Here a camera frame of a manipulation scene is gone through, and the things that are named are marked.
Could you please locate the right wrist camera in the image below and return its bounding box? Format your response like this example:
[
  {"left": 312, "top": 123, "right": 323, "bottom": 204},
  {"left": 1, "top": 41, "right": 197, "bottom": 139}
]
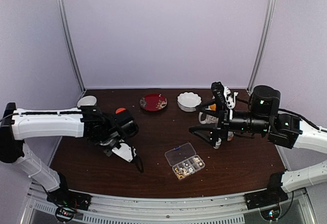
[{"left": 211, "top": 82, "right": 229, "bottom": 110}]

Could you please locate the red floral plate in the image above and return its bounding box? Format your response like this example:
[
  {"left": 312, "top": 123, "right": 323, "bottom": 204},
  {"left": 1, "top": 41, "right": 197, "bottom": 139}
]
[{"left": 139, "top": 93, "right": 168, "bottom": 112}]

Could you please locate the grey cap supplement bottle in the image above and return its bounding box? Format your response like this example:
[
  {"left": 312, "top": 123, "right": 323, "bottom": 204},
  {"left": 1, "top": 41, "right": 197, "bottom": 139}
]
[{"left": 227, "top": 131, "right": 234, "bottom": 142}]

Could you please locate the left aluminium frame post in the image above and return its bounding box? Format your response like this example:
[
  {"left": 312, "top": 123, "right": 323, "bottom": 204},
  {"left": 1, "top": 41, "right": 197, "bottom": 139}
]
[{"left": 57, "top": 0, "right": 86, "bottom": 94}]

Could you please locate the white scalloped bowl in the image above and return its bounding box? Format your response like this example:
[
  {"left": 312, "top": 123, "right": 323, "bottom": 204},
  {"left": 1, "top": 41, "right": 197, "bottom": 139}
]
[{"left": 177, "top": 92, "right": 202, "bottom": 113}]

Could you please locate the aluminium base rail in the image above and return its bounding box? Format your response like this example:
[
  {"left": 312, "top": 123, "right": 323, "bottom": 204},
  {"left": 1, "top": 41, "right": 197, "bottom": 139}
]
[{"left": 17, "top": 182, "right": 318, "bottom": 223}]

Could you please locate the right aluminium frame post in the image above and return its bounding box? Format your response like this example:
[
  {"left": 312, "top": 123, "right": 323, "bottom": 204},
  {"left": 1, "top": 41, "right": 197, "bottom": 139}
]
[{"left": 246, "top": 0, "right": 276, "bottom": 94}]

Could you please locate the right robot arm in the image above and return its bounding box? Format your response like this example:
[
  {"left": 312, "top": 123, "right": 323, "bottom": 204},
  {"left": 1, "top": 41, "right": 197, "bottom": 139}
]
[{"left": 189, "top": 82, "right": 326, "bottom": 153}]

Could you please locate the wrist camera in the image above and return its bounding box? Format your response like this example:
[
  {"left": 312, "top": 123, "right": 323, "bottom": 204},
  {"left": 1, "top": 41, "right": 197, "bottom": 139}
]
[
  {"left": 111, "top": 142, "right": 144, "bottom": 173},
  {"left": 211, "top": 82, "right": 229, "bottom": 110}
]

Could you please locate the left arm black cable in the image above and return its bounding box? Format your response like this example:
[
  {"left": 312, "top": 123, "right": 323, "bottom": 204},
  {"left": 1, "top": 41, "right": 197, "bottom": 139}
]
[{"left": 0, "top": 106, "right": 103, "bottom": 122}]

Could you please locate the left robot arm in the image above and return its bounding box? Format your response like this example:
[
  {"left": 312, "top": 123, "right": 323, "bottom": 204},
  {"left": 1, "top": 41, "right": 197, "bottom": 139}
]
[{"left": 1, "top": 103, "right": 143, "bottom": 206}]

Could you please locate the floral mug yellow inside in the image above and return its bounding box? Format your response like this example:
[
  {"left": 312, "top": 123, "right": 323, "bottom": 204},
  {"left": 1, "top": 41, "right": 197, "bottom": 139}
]
[{"left": 198, "top": 104, "right": 218, "bottom": 124}]

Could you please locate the small white rice bowl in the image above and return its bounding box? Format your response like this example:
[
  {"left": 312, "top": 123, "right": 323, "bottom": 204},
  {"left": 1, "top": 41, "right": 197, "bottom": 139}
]
[{"left": 77, "top": 96, "right": 97, "bottom": 107}]

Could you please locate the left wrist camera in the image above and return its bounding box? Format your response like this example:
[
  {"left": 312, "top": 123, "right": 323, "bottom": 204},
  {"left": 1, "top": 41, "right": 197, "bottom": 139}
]
[{"left": 111, "top": 142, "right": 144, "bottom": 173}]

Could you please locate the clear plastic pill organizer box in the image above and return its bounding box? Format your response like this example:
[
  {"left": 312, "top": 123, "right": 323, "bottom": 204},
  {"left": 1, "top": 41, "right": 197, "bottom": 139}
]
[{"left": 165, "top": 142, "right": 205, "bottom": 180}]

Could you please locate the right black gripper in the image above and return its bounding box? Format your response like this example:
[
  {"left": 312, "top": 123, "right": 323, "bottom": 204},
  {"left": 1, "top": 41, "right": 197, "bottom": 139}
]
[{"left": 189, "top": 98, "right": 270, "bottom": 147}]

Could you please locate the aluminium frame post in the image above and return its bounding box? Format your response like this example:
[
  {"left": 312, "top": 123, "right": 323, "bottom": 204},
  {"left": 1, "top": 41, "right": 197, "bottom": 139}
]
[
  {"left": 57, "top": 0, "right": 86, "bottom": 94},
  {"left": 246, "top": 0, "right": 276, "bottom": 94}
]

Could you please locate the orange pill bottle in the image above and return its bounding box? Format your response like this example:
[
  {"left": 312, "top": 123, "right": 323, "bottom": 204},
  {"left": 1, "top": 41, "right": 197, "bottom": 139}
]
[{"left": 115, "top": 107, "right": 126, "bottom": 114}]

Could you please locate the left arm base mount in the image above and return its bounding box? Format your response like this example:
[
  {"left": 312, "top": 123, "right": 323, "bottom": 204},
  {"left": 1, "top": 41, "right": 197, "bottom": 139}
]
[{"left": 46, "top": 190, "right": 91, "bottom": 211}]

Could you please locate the cream ribbed mug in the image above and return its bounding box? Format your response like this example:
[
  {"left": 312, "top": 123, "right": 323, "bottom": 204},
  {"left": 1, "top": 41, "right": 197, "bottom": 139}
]
[{"left": 225, "top": 88, "right": 239, "bottom": 109}]

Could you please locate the small white bottle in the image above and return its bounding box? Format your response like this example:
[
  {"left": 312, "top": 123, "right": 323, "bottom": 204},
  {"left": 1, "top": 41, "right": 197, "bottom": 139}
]
[{"left": 213, "top": 139, "right": 222, "bottom": 149}]

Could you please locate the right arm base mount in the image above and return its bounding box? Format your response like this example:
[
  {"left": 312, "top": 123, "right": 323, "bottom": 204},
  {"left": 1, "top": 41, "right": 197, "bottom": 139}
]
[{"left": 244, "top": 189, "right": 288, "bottom": 210}]

